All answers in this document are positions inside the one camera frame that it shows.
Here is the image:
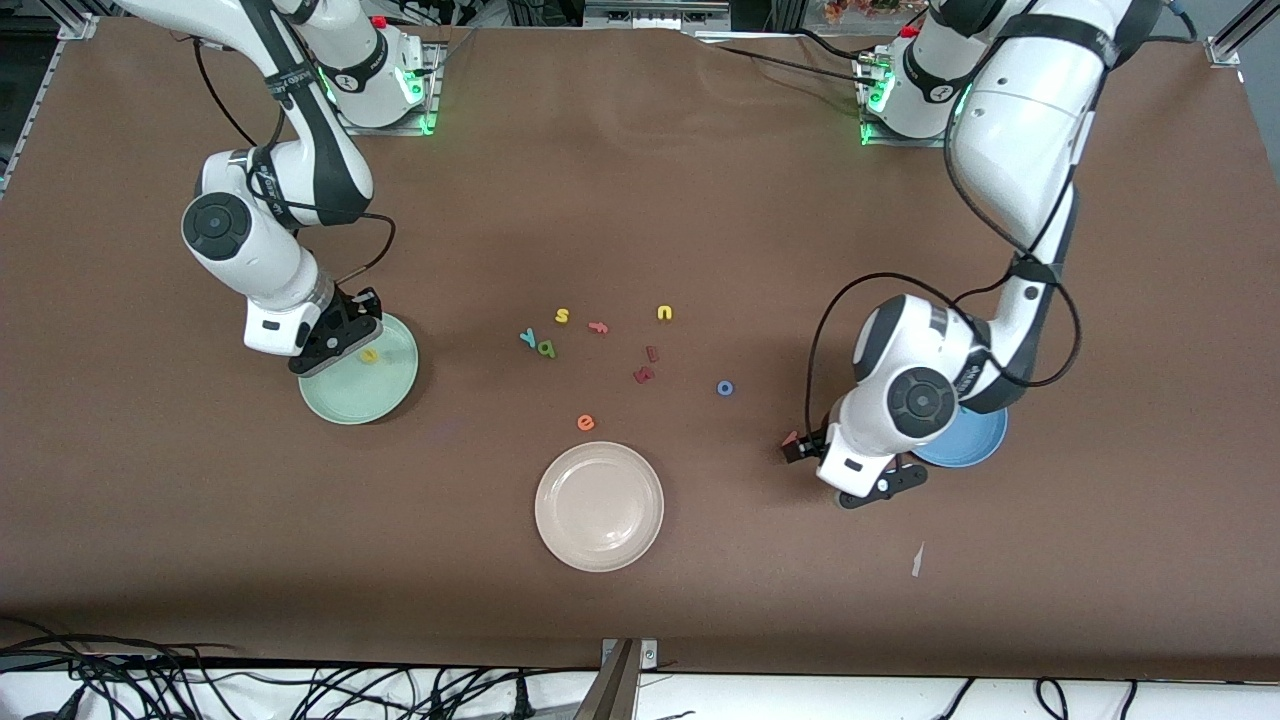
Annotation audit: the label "aluminium frame post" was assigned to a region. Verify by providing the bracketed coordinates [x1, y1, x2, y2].
[1205, 0, 1280, 69]
[40, 0, 101, 41]

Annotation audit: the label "blue plate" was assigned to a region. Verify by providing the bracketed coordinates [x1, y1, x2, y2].
[913, 405, 1009, 469]

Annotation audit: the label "black base power cable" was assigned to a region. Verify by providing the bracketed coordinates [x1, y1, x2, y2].
[700, 30, 886, 91]

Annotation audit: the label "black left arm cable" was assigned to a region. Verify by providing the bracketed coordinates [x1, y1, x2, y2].
[805, 30, 1111, 446]

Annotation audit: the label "dark metal frame beam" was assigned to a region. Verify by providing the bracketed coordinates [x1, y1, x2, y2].
[572, 640, 641, 720]

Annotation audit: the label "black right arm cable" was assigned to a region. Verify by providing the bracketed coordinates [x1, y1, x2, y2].
[192, 40, 397, 291]

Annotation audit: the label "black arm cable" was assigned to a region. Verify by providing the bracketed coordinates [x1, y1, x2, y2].
[805, 30, 1111, 446]
[192, 40, 397, 291]

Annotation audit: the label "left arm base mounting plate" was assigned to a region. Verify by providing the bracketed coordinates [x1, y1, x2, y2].
[858, 55, 951, 150]

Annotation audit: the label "brown table cover sheet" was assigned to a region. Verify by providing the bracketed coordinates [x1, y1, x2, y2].
[0, 18, 1280, 683]

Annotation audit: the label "beige plate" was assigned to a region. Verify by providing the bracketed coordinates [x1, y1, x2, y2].
[534, 441, 665, 573]

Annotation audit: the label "tangled black floor cables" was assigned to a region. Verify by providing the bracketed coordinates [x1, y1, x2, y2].
[0, 618, 601, 720]

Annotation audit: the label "orange artificial flowers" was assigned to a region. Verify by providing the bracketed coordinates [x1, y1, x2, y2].
[825, 0, 906, 24]

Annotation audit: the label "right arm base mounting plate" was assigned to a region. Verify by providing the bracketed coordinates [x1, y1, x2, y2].
[333, 40, 442, 137]

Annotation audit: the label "green plate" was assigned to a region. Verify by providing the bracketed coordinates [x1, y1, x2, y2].
[298, 312, 420, 426]

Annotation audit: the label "grey metal box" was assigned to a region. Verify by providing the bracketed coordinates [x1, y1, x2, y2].
[584, 0, 732, 31]

